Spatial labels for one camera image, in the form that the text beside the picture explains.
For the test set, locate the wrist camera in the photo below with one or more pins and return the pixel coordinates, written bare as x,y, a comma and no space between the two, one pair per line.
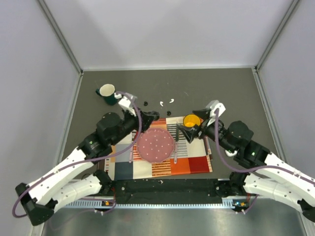
213,106
126,105

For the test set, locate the dark green mug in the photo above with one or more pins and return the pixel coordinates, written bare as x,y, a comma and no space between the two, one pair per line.
107,92

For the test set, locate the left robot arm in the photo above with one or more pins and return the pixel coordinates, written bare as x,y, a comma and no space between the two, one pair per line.
45,196

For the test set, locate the colourful patchwork placemat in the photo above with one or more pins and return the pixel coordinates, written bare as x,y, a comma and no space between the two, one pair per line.
194,158

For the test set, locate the white earbud case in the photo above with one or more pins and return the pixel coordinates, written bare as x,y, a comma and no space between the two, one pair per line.
230,154

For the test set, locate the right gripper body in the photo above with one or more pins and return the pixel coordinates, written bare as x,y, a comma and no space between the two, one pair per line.
208,127

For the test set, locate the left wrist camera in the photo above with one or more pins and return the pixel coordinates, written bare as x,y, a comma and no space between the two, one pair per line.
126,105

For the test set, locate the grey cable duct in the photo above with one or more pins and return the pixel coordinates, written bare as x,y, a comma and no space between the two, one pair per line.
224,203

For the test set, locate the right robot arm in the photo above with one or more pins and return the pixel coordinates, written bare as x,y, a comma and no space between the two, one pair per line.
262,173

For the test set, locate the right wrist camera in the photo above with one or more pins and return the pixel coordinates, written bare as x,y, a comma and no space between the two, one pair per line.
213,106

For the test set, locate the pink dotted plate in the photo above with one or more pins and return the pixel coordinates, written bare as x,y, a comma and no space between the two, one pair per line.
155,145

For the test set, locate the yellow enamel mug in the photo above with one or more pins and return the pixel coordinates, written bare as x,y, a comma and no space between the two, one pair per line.
191,120

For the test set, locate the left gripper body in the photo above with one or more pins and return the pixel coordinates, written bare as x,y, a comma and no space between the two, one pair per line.
130,122

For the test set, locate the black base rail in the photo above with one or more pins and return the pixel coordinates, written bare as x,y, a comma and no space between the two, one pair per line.
171,191

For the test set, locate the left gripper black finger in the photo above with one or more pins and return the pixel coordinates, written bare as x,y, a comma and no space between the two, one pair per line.
151,115
146,123

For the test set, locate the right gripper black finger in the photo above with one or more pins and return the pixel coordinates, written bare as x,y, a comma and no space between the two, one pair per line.
203,114
190,133

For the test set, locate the black knife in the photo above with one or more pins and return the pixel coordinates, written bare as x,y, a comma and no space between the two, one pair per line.
177,133

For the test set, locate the pink handled fork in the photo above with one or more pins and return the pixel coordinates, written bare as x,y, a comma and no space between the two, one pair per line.
131,154

